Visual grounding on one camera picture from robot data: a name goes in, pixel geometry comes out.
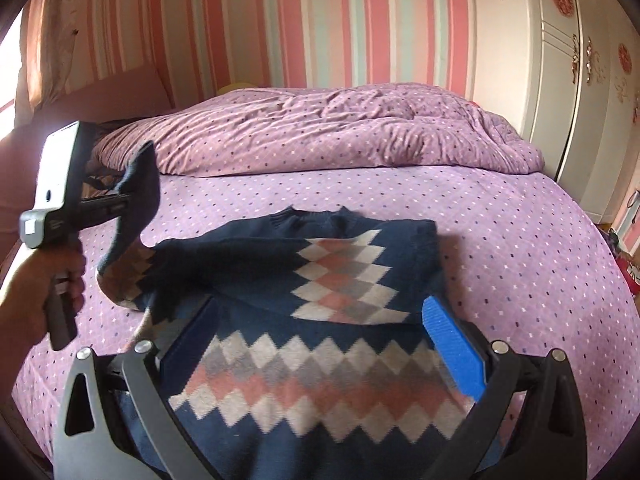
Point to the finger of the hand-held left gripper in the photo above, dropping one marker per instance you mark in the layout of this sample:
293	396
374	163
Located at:
102	209

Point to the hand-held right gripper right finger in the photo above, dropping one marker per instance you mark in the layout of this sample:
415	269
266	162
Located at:
452	345

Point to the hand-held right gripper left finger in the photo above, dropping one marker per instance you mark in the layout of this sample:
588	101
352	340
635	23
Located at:
190	345

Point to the navy diamond-pattern sweater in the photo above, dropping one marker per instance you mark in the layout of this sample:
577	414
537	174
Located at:
280	260

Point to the person's left hand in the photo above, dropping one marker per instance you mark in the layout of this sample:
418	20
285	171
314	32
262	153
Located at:
35	290

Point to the pink bed headboard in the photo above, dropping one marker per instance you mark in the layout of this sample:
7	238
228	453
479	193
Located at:
125	95

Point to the purple dotted bed sheet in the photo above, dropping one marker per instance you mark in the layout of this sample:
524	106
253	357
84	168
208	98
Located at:
510	260

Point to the pink curtain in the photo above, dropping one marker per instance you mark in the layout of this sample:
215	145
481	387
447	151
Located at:
47	35

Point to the yellow object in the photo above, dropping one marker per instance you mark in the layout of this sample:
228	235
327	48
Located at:
237	86

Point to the colourful clutter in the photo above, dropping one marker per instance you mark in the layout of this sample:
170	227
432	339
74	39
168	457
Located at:
627	255

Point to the purple dotted quilt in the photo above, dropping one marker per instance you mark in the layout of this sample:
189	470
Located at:
310	130

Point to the white wardrobe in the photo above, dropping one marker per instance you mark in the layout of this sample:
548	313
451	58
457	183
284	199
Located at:
565	85

